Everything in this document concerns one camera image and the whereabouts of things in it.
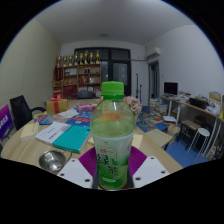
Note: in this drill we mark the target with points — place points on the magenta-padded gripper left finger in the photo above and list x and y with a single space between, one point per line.
75 171

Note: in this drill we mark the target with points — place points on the black office chair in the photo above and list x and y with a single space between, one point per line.
21 110

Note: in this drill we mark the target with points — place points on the purple sign board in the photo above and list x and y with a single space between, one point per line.
5 121

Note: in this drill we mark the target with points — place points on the light wooden stool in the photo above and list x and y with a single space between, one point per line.
159 136

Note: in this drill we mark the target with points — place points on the wooden shelf unit with trophies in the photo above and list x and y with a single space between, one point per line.
78 78

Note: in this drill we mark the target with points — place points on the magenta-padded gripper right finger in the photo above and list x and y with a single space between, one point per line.
150 171

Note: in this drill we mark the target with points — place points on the yellow gift box red ribbon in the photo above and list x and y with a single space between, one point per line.
56 106

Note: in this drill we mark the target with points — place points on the pink flower bouquet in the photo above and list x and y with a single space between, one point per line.
134 105

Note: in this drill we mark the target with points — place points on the dark framed glass door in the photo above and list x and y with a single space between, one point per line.
115 73

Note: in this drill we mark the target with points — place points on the small metal cup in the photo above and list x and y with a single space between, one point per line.
52 161

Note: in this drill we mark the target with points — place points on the stack of books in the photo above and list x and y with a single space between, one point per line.
158 109

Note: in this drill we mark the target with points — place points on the beige book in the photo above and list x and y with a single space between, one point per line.
29 131

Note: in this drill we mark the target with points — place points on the brown wooden stool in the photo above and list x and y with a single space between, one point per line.
189 126

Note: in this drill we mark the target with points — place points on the pink box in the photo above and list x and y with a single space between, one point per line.
86 107

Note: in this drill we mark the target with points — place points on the white air conditioner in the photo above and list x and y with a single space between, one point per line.
152 53

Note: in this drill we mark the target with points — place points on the black computer monitor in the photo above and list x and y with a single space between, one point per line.
170 88

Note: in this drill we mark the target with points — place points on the white round stool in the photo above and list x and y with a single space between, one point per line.
199 136

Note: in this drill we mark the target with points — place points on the blue book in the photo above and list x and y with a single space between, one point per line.
80 119

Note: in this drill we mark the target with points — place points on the teal book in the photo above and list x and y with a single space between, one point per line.
71 138

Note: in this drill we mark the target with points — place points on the green tea plastic bottle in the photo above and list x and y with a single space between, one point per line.
112 140

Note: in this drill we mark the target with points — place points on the wooden side desk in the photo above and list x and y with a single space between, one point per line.
203 108

